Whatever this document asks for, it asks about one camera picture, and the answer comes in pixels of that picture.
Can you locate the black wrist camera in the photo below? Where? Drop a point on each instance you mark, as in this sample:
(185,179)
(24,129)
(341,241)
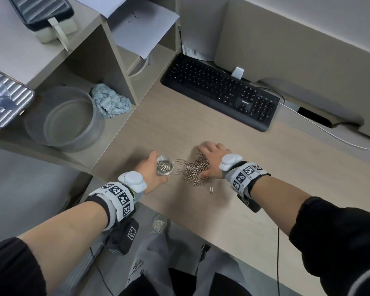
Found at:
(251,206)
(125,237)

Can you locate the person's grey trousers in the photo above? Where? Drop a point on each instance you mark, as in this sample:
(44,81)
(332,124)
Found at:
(154,252)

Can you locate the pale blue crumpled cloth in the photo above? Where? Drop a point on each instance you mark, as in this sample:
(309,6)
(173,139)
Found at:
(111,101)

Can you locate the black ribbed device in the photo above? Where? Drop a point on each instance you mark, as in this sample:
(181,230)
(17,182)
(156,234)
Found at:
(40,10)

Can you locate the clear jar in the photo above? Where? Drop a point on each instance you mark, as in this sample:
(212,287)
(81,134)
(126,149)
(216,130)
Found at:
(165,165)

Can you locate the white printed paper slip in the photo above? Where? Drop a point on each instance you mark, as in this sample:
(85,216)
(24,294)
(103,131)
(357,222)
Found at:
(192,53)

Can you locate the black left sleeve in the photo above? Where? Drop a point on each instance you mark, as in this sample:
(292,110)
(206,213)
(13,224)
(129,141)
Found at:
(15,268)

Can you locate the black right sleeve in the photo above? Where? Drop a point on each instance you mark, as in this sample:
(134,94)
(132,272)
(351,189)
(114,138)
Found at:
(336,243)

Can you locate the silver metal object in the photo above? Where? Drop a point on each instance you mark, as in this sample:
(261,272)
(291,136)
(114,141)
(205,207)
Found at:
(9,104)

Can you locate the pile of silver paper clips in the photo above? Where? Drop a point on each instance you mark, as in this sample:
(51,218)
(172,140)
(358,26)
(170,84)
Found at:
(194,171)

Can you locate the person's left hand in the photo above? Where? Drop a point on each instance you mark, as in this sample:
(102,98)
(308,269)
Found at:
(148,174)

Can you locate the white coiled tube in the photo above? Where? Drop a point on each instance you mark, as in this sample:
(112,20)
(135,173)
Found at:
(145,69)

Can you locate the person's right forearm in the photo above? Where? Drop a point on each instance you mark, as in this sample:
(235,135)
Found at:
(277,200)

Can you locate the black sleeve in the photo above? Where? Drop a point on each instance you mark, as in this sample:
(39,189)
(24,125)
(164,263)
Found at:
(15,268)
(336,243)

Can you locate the person's white shoe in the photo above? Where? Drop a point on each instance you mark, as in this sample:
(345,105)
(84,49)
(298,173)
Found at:
(158,224)

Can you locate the grey marker wristband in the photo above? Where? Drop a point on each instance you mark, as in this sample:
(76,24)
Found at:
(245,177)
(117,200)

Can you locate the white paper sheet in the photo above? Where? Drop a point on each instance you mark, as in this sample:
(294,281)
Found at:
(101,4)
(141,27)

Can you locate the person's right hand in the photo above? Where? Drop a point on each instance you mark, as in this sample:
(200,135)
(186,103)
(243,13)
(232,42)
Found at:
(214,160)

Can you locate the beige desk divider panel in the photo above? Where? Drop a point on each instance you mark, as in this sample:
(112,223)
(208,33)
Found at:
(296,43)

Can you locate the black keyboard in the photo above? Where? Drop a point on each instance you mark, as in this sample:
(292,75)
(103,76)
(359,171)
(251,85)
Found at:
(209,83)

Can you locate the person's left forearm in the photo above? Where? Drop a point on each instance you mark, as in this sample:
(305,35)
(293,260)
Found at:
(61,240)

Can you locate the white round tracker puck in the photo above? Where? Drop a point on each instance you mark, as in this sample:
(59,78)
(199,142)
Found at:
(230,161)
(132,181)

